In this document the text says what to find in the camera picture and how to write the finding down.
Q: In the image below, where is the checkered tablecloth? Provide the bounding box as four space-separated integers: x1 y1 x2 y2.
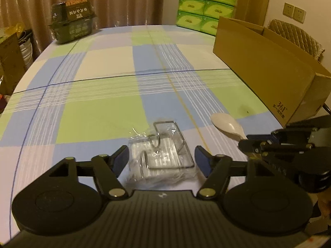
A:
1 25 280 243

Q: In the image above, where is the double wall socket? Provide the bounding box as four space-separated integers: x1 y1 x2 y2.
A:
283 3 306 23

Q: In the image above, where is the open brown carton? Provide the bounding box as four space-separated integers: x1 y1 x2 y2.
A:
1 34 26 95

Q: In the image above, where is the large cardboard box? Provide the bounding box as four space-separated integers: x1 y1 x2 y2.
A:
213 17 330 126

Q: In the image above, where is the person right hand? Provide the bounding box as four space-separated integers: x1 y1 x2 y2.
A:
317 190 331 217

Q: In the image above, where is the green tissue pack stack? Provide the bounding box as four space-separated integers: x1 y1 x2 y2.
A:
176 0 238 36

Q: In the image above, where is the dark green food package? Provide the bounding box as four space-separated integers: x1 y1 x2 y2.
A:
49 0 96 44

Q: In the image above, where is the brown curtain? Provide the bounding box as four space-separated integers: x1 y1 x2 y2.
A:
1 0 163 55

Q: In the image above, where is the yellow plastic bag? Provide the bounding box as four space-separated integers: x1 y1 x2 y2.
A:
0 23 25 42

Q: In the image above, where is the quilted chair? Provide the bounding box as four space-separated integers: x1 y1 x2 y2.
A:
268 19 325 61

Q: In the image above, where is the cream plastic spoon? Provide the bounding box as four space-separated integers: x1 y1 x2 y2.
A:
210 113 247 140

